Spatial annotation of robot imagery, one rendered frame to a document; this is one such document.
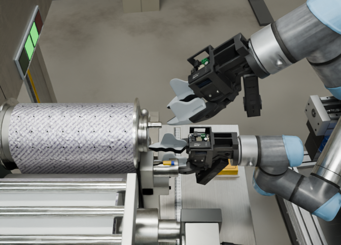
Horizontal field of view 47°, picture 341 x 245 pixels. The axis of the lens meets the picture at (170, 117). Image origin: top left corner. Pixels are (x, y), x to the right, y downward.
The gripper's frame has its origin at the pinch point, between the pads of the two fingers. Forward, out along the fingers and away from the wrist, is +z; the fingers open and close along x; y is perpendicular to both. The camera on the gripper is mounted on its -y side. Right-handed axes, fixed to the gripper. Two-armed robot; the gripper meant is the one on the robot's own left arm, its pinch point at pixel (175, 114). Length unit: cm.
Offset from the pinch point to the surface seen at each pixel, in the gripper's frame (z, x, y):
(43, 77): 83, -77, -10
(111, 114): 8.8, 0.9, 8.7
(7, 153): 27.7, 6.2, 17.5
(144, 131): 5.9, 2.5, 2.2
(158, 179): 13.6, 4.3, -10.3
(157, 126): 4.6, 0.5, 0.0
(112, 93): 114, -135, -74
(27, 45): 37, -35, 18
